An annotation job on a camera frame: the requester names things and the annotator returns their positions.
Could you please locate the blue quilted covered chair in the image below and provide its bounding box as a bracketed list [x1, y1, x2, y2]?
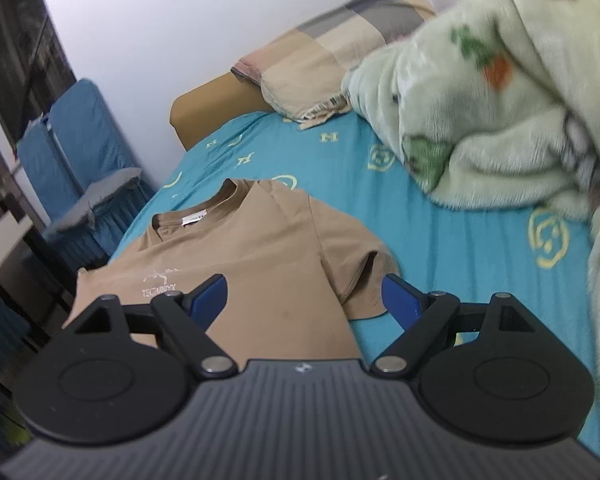
[0, 294, 33, 388]
[46, 78, 157, 261]
[16, 115, 88, 241]

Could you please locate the pale green fleece blanket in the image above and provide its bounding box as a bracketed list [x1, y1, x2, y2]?
[341, 0, 600, 341]

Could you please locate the dark window with grille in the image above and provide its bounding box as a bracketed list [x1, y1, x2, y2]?
[0, 0, 78, 147]

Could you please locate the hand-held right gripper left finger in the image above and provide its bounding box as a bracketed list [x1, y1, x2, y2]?
[61, 274, 239, 381]

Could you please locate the tan padded headboard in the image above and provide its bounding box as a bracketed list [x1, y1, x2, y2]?
[170, 71, 276, 151]

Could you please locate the bed with teal printed sheet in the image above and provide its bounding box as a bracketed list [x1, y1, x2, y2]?
[105, 109, 600, 466]

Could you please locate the checkered beige grey pillow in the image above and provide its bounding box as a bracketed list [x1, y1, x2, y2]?
[231, 0, 437, 125]

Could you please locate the white and black table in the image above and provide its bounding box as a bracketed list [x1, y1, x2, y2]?
[0, 157, 68, 313]

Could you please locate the tan t-shirt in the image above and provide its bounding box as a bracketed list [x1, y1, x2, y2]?
[62, 178, 399, 361]

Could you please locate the grey seat cushion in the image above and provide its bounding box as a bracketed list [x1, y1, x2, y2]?
[45, 167, 144, 234]

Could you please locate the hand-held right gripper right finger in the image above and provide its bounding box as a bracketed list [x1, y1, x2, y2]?
[370, 274, 539, 381]

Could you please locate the yellow-green object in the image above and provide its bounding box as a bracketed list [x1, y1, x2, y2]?
[0, 404, 32, 450]

